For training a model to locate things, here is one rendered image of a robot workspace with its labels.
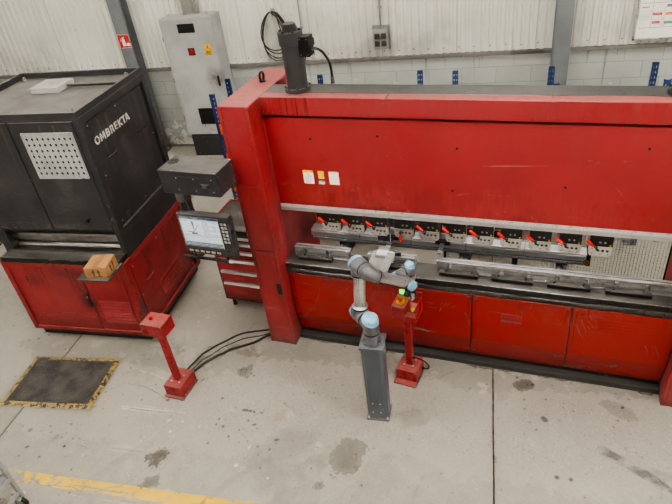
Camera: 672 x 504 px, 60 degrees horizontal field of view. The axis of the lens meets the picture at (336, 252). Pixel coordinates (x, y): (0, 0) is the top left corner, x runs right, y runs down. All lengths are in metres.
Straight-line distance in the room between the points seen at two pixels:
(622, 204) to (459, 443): 2.05
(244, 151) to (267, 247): 0.86
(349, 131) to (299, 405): 2.25
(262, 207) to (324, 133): 0.78
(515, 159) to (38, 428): 4.38
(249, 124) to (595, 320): 2.90
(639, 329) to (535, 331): 0.72
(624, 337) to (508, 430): 1.09
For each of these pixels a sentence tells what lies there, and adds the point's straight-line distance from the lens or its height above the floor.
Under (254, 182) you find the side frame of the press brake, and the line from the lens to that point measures 4.53.
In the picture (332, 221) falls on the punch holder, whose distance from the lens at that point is 4.69.
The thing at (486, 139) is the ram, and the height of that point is 2.02.
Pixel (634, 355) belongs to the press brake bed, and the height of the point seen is 0.38.
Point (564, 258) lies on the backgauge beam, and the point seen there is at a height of 0.93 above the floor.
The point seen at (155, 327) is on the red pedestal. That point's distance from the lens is 4.83.
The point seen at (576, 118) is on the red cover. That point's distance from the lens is 3.96.
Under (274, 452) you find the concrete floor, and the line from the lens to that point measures 4.72.
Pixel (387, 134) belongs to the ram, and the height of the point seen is 2.03.
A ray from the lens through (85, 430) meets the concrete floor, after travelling 5.47.
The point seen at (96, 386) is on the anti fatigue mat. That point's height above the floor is 0.01.
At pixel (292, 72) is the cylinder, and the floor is 2.45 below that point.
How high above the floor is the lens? 3.71
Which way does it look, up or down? 34 degrees down
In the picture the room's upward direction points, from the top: 8 degrees counter-clockwise
